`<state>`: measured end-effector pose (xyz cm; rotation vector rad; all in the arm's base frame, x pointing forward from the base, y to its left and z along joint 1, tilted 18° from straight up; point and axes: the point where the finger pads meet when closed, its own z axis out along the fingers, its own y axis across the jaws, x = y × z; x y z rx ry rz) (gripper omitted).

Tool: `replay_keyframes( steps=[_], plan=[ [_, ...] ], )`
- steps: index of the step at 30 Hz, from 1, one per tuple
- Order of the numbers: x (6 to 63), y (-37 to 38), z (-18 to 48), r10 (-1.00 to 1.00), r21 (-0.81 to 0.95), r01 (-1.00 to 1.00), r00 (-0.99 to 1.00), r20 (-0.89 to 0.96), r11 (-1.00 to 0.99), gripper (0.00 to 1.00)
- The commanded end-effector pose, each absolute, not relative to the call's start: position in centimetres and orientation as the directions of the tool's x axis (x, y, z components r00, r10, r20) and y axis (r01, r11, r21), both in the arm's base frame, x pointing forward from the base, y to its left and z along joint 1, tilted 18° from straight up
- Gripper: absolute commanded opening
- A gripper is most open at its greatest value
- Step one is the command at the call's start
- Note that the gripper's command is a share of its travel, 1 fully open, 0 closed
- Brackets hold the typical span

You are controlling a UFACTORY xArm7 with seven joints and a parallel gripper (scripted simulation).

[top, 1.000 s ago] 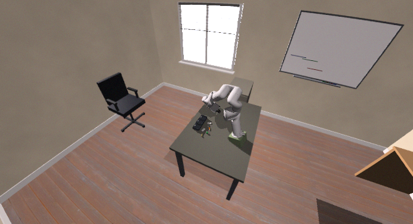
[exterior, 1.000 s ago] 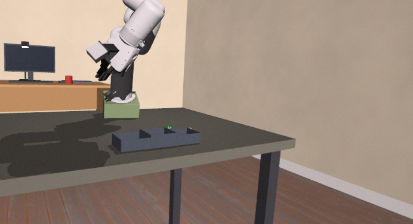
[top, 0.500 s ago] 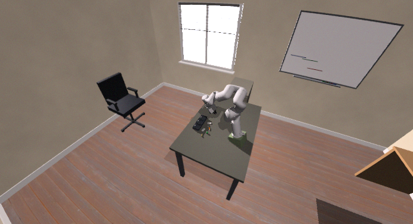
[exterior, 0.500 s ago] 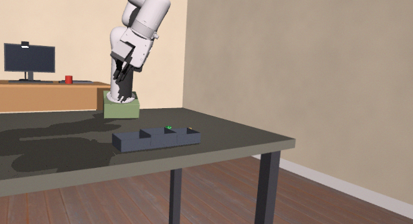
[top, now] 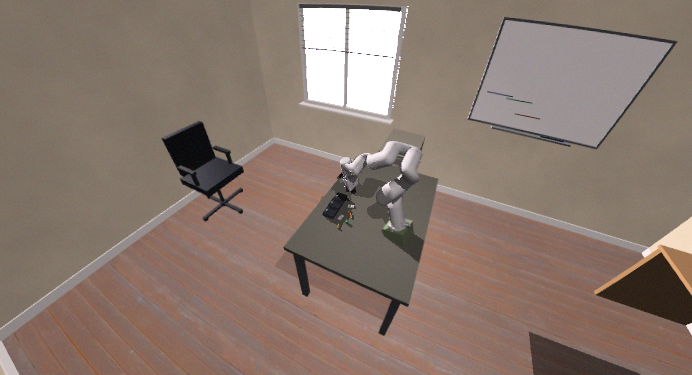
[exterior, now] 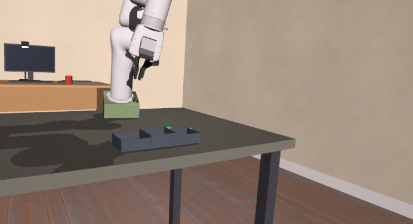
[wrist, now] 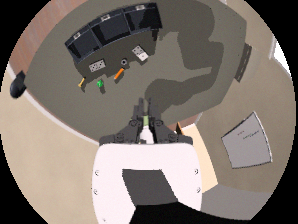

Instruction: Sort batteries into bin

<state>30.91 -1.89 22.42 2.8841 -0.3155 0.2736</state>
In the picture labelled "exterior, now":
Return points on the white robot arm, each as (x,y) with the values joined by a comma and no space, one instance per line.
(154,13)

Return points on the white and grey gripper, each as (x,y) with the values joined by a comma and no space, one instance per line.
(150,32)

